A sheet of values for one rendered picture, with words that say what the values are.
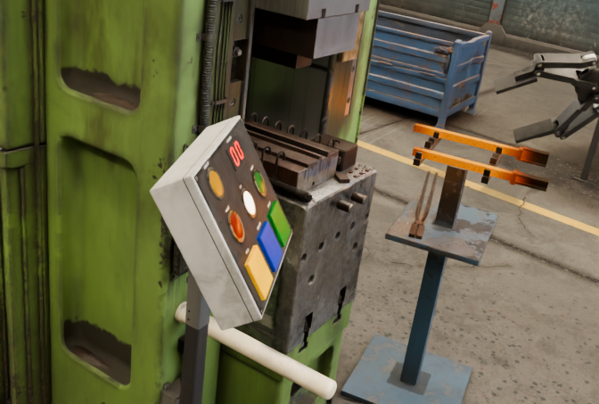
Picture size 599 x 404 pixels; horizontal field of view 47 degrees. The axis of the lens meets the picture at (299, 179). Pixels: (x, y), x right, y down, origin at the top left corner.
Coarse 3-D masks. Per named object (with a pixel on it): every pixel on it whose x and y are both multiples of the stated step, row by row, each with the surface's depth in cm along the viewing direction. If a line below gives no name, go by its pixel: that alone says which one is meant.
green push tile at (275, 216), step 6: (276, 204) 141; (270, 210) 138; (276, 210) 140; (270, 216) 136; (276, 216) 139; (282, 216) 142; (270, 222) 136; (276, 222) 138; (282, 222) 141; (276, 228) 137; (282, 228) 140; (288, 228) 143; (276, 234) 137; (282, 234) 139; (288, 234) 142; (282, 240) 138; (282, 246) 138
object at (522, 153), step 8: (416, 128) 237; (424, 128) 235; (432, 128) 235; (440, 136) 234; (448, 136) 233; (456, 136) 232; (464, 136) 231; (472, 136) 232; (472, 144) 230; (480, 144) 229; (488, 144) 228; (496, 144) 227; (504, 144) 228; (504, 152) 227; (512, 152) 226; (520, 152) 224; (528, 152) 224; (536, 152) 222; (544, 152) 223; (520, 160) 224; (528, 160) 225; (536, 160) 224; (544, 160) 223
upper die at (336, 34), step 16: (256, 16) 168; (272, 16) 166; (288, 16) 163; (336, 16) 166; (352, 16) 172; (256, 32) 170; (272, 32) 167; (288, 32) 165; (304, 32) 162; (320, 32) 162; (336, 32) 168; (352, 32) 175; (288, 48) 166; (304, 48) 163; (320, 48) 164; (336, 48) 171; (352, 48) 178
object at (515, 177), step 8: (424, 152) 213; (432, 152) 213; (432, 160) 212; (440, 160) 211; (448, 160) 210; (456, 160) 209; (464, 160) 210; (464, 168) 209; (472, 168) 208; (480, 168) 207; (488, 168) 206; (496, 168) 207; (496, 176) 206; (504, 176) 205; (512, 176) 203; (520, 176) 203; (528, 176) 203; (536, 176) 203; (512, 184) 204; (520, 184) 203; (528, 184) 203; (536, 184) 202; (544, 184) 202
